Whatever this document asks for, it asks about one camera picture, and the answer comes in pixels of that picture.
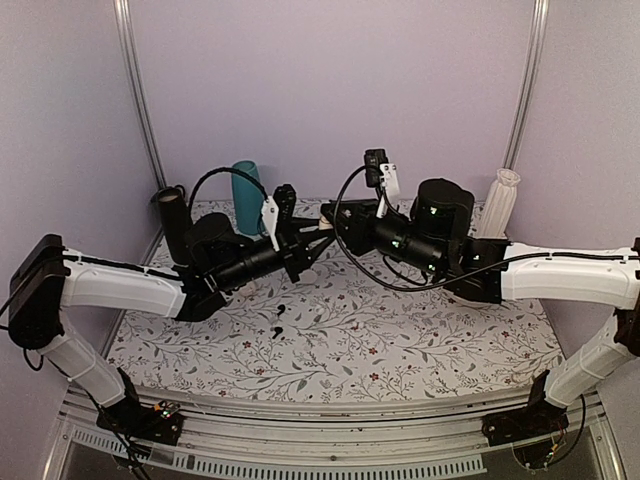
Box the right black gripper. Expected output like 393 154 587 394
320 199 446 279

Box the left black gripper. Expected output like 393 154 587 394
216 218 338 293

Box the beige earbud charging case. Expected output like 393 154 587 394
318 214 333 230

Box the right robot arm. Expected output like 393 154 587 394
321 179 639 436

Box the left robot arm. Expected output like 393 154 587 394
7 212 334 434

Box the white oval earbud case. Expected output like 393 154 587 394
300 270 318 284

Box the teal cylindrical cup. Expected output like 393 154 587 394
231 174 263 236

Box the floral patterned table mat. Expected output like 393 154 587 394
107 246 563 403

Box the black cylindrical cup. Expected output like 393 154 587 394
152 185 192 266

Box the white pleated vase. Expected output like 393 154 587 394
477 168 521 239

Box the right black cable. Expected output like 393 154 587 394
333 164 556 291

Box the black cable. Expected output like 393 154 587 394
188 167 269 216
333 164 556 291

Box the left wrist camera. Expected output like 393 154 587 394
261 184 297 252

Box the left black cable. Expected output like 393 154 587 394
188 167 269 216

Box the front aluminium rail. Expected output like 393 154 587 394
42 389 626 480

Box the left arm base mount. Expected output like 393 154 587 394
96 399 185 446

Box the right aluminium frame post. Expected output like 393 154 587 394
503 0 550 170

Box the aluminium frame post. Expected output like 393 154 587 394
113 0 167 189
503 0 550 170

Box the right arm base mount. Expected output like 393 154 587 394
481 401 569 446

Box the left aluminium frame post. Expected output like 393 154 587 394
113 0 167 189

